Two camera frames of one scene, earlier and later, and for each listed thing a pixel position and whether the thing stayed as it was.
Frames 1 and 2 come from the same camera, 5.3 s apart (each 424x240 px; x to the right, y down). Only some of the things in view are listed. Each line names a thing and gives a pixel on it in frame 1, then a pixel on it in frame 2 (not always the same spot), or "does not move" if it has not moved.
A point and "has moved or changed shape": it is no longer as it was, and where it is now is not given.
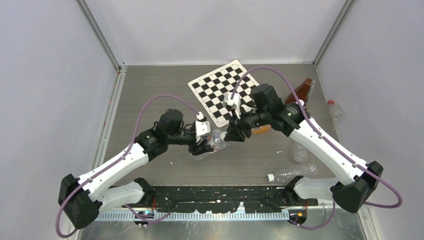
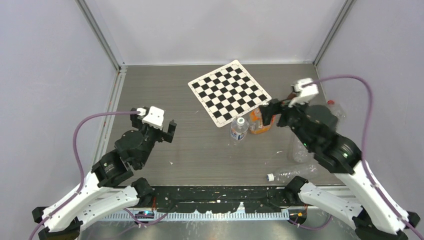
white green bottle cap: x=223 y=135 has moved or changed shape
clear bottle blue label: x=215 y=140 has moved or changed shape
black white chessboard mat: x=211 y=89 does not move
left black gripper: x=196 y=149 to x=167 y=136
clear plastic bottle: x=287 y=176 does not move
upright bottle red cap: x=336 y=111 does not move
